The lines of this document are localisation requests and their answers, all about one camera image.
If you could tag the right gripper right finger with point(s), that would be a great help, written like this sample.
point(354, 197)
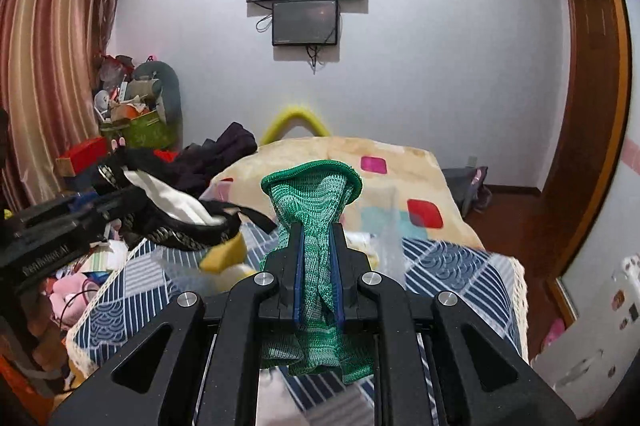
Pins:
point(436, 361)

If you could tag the yellow foam tube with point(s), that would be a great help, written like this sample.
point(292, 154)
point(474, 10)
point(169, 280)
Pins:
point(291, 116)

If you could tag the green cardboard box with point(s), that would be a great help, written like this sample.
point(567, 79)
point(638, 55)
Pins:
point(144, 131)

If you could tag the pink plush toy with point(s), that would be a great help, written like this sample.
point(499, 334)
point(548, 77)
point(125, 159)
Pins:
point(70, 297)

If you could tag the dark clothes pile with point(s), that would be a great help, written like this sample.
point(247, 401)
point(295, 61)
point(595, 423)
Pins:
point(196, 165)

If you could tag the yellow green sponge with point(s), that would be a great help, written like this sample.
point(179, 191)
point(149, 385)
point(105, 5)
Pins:
point(224, 255)

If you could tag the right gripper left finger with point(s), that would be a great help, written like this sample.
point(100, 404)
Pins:
point(197, 362)

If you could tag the grey green neck pillow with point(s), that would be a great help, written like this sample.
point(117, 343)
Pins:
point(166, 91)

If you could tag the striped brown curtain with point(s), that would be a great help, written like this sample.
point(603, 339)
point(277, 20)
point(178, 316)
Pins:
point(51, 52)

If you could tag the white suitcase with stickers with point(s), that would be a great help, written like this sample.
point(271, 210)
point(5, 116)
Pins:
point(588, 361)

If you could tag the blue white patterned tablecloth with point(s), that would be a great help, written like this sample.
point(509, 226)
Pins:
point(192, 360)

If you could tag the beige patterned blanket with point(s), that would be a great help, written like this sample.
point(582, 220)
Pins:
point(404, 180)

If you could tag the red box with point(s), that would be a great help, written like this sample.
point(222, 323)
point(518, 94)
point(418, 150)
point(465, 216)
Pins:
point(77, 159)

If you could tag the brown wooden door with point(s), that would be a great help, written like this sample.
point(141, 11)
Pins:
point(592, 131)

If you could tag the small black wall monitor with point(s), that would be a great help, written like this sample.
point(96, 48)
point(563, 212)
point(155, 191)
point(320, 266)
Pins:
point(305, 23)

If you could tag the green knitted cloth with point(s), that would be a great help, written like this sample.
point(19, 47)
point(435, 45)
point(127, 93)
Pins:
point(315, 194)

